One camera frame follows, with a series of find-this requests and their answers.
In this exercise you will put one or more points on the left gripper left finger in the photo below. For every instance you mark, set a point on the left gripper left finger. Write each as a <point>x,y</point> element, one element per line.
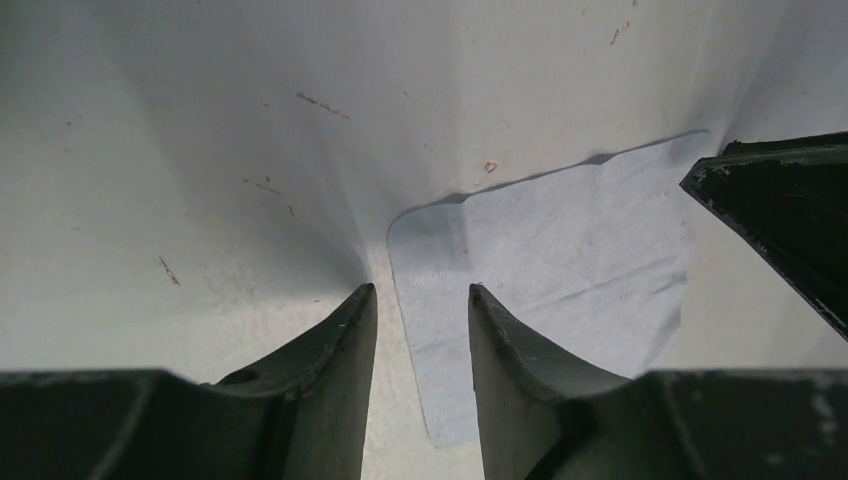
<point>299,412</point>

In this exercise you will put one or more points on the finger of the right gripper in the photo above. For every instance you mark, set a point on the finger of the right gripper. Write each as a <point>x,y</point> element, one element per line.
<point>787,200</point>

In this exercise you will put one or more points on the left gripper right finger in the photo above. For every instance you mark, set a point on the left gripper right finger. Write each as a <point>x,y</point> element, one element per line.
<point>545,413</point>

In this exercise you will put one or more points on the light blue cleaning cloth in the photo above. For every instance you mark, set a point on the light blue cleaning cloth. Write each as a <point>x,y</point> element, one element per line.
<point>593,256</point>

